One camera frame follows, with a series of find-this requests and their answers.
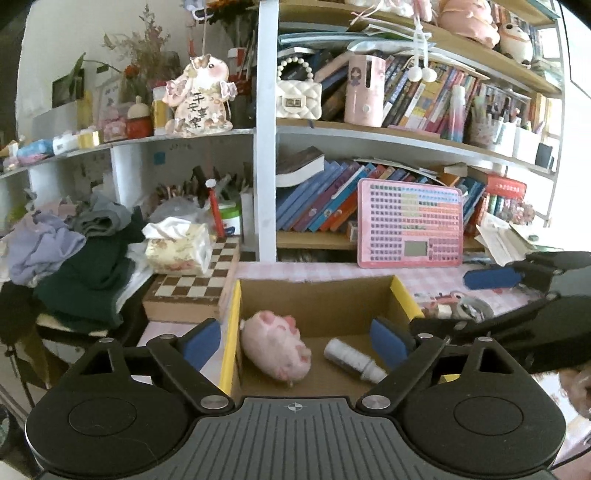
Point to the pink learning tablet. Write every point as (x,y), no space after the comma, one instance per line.
(392,230)

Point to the pink pig plush toy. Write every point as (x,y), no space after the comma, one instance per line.
(272,344)

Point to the white jar green label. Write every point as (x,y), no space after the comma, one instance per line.
(231,219)

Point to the small grey white bottle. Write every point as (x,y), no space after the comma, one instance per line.
(344,353)

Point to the cream quilted handbag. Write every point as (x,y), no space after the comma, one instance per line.
(298,99)

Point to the white bookshelf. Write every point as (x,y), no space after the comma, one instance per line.
(265,184)

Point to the white brown plush toy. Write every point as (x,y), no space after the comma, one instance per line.
(517,42)

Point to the small black box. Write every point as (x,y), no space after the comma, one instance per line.
(544,155)

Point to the patterned pen holder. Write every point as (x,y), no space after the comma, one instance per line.
(485,131)

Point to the red book box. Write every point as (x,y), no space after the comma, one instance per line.
(505,185)

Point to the grey cloth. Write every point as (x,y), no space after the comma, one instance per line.
(99,219)

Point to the floral tissue box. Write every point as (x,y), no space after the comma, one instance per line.
(178,254)

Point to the red pen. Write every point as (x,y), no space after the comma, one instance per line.
(215,212)

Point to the row of colourful books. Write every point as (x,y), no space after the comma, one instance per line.
(323,203)

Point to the pink checked table mat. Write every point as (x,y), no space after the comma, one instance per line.
(438,280)

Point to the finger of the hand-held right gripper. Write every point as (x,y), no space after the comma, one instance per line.
(491,278)
(531,323)

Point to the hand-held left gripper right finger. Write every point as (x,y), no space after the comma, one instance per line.
(385,345)

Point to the row of upright paperback books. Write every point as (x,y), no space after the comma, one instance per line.
(415,97)

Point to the clear plastic bag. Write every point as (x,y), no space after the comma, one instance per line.
(171,210)

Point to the lavender cloth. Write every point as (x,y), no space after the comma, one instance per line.
(41,244)

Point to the small pink box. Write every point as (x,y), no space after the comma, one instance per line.
(114,127)

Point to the pink cylinder holder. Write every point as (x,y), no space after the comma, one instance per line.
(362,101)

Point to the light blue packet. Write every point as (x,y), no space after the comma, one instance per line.
(34,151)

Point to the pile of clothes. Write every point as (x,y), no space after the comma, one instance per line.
(87,272)

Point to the wooden chessboard box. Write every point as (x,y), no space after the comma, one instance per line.
(184,286)

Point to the dried flower bunch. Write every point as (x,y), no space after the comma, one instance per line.
(147,55)

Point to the white charger plug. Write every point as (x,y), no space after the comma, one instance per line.
(479,307)

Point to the dark framed picture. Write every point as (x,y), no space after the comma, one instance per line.
(64,90)

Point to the stack of papers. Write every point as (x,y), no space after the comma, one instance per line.
(503,240)

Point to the yellow cardboard box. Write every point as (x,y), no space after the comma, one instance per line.
(314,304)

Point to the pink pig decoration plaque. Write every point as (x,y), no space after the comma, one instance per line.
(198,101)

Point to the thick grey book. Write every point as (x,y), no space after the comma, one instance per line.
(298,167)

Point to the pink blue gradient bottle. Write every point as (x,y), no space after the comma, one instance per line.
(453,115)

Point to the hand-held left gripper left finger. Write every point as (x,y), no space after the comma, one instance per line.
(203,345)

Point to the bundle of pencils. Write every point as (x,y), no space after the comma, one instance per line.
(184,189)

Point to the white pen holder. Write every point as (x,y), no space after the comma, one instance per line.
(526,145)

